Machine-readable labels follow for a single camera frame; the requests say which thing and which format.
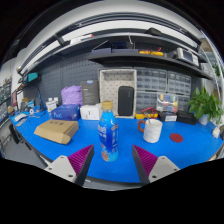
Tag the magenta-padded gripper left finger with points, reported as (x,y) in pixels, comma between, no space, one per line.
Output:
(61,165)

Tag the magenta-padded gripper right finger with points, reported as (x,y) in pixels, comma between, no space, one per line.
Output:
(163,166)

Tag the blue drink bottle yellow cap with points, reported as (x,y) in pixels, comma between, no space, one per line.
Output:
(108,133)

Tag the flat round red coaster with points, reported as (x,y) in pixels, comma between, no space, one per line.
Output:
(176,137)

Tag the brown cardboard box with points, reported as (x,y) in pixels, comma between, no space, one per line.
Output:
(56,130)

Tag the metal spoon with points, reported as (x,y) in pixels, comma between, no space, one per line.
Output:
(149,121)

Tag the black box with white label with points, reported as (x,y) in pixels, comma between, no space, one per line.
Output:
(167,116)

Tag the blue carton box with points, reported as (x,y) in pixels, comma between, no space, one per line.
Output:
(66,112)

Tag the flat black case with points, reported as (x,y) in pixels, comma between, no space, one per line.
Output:
(187,117)

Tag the yellow multimeter with red leads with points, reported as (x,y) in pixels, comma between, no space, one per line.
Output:
(141,116)

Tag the white carton box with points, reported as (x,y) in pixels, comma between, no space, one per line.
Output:
(90,112)

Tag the small white labelled bottle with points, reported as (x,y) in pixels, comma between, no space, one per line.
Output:
(51,105)

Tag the white power adapter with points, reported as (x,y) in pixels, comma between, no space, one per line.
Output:
(216,132)

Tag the clear box with coloured parts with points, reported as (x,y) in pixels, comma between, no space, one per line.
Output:
(167,102)

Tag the purple plastic bag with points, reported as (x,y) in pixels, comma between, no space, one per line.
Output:
(71,96)

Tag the green potted plant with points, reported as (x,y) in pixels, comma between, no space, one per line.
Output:
(205,105)

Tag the black rectangular pouch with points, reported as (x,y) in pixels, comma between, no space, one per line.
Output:
(126,100)

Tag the dark grey carton box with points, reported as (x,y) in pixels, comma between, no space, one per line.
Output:
(90,92)

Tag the dark grey pegboard panel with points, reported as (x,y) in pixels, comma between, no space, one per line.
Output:
(66,73)

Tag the white perforated tray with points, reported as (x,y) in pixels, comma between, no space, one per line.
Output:
(110,86)

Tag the white metal rack shelf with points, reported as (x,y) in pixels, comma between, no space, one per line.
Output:
(207,68)

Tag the black overhead workbench shelf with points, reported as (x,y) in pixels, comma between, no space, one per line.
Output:
(133,58)

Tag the long white lamp bar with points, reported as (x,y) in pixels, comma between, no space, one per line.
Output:
(133,25)

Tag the teal wall-mounted device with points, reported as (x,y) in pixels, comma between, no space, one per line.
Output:
(32,77)

